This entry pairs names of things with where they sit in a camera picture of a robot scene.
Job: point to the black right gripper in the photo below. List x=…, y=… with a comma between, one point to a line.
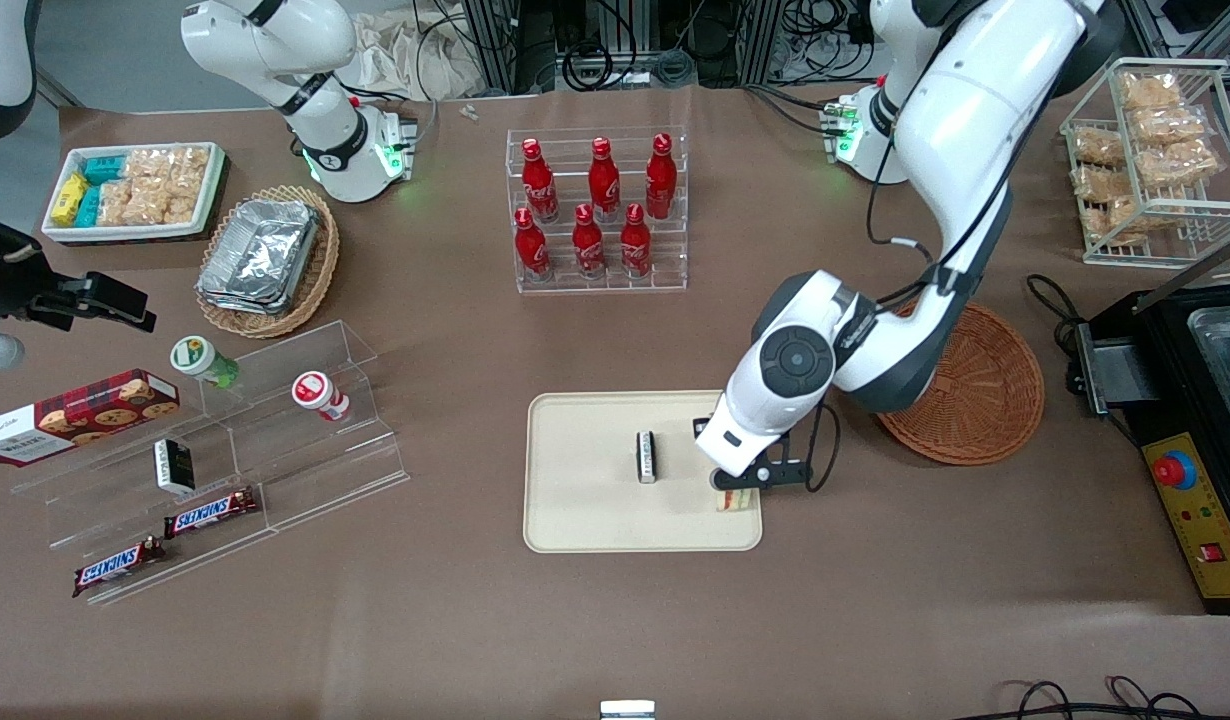
x=13, y=283

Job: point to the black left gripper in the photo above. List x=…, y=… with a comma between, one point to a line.
x=704, y=428

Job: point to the triangle sandwich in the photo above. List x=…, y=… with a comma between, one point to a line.
x=735, y=501

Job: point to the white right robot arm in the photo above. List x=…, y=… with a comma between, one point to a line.
x=315, y=90

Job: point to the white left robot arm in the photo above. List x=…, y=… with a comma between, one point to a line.
x=965, y=130

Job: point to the beige plastic tray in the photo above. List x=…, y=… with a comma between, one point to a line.
x=585, y=470

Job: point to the oval light wicker basket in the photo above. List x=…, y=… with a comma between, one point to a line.
x=320, y=270

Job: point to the round brown wicker basket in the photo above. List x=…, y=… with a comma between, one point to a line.
x=985, y=400

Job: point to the small black snack box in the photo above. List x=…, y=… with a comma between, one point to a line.
x=647, y=458
x=175, y=466

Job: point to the teal snack packet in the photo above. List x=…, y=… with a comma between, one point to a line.
x=103, y=168
x=89, y=206

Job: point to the clear bag rice crackers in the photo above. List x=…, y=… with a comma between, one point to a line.
x=170, y=165
x=140, y=203

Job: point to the green cap drink bottle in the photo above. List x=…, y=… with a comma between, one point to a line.
x=200, y=360

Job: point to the yellow snack packet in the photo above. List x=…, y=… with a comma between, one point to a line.
x=68, y=198

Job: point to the red tartan cookie box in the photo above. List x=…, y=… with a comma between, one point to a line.
x=75, y=415

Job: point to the white rectangular snack bin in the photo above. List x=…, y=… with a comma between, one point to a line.
x=212, y=190

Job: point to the stacked aluminium foil containers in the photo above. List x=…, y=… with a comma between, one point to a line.
x=260, y=255

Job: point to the clear acrylic bottle rack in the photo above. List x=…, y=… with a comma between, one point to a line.
x=665, y=255

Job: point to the red cola bottle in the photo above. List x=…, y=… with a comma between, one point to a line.
x=604, y=182
x=635, y=244
x=661, y=178
x=540, y=185
x=588, y=246
x=532, y=248

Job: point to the red cap drink bottle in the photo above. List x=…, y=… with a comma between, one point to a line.
x=318, y=393

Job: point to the snickers chocolate bar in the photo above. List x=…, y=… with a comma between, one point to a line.
x=210, y=512
x=118, y=567

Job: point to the clear acrylic step shelf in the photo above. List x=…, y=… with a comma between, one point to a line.
x=315, y=470

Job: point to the small silver white object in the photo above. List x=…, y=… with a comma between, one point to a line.
x=627, y=711

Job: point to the crumpled white cloth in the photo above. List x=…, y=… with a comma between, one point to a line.
x=395, y=55

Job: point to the red emergency stop button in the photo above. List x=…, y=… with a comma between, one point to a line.
x=1175, y=470

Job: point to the clear bag fried snacks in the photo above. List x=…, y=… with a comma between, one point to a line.
x=1165, y=125
x=1115, y=220
x=1097, y=146
x=1100, y=182
x=1150, y=90
x=1175, y=165

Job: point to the black tabletop appliance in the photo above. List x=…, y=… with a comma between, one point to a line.
x=1170, y=360

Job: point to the yellow black control box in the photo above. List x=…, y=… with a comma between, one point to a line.
x=1200, y=530

